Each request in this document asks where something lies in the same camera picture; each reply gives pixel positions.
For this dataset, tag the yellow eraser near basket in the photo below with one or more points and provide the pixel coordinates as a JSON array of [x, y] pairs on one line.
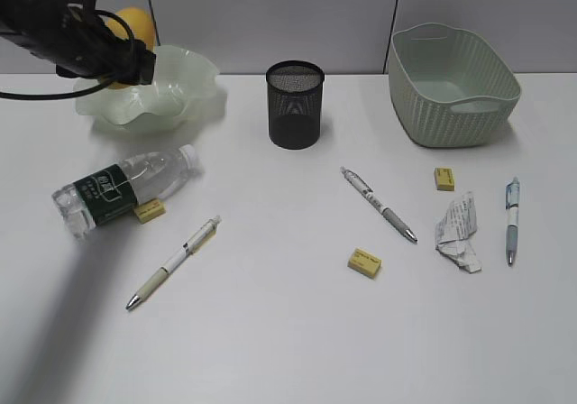
[[444, 180]]

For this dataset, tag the white pen grey grip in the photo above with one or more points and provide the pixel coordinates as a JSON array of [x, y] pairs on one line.
[[388, 214]]

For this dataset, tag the pale green woven basket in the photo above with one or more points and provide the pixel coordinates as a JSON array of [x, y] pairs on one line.
[[449, 88]]

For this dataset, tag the yellow eraser near bottle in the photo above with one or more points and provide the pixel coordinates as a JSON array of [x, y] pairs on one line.
[[149, 211]]

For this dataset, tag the pale green wavy plate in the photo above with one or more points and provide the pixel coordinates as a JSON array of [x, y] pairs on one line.
[[182, 82]]

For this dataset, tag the clear water bottle green label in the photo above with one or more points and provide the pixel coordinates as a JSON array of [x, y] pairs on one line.
[[118, 189]]

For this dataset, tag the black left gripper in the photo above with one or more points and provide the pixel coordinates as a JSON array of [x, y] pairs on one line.
[[102, 55]]

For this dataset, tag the yellow eraser front centre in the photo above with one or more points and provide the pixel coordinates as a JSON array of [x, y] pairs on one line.
[[365, 263]]

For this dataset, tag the yellow mango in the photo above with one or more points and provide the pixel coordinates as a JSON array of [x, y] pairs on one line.
[[139, 21]]

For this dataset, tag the white pen beige grip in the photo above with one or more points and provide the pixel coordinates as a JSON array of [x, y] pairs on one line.
[[188, 249]]

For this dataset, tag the blue clip pen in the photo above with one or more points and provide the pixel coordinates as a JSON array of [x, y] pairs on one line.
[[512, 207]]

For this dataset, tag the waste paper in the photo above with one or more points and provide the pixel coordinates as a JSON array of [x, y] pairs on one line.
[[453, 233]]

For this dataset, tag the black mesh pen holder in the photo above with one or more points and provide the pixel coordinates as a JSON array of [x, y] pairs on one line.
[[294, 97]]

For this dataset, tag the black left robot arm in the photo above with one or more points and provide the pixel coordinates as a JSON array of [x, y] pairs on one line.
[[72, 35]]

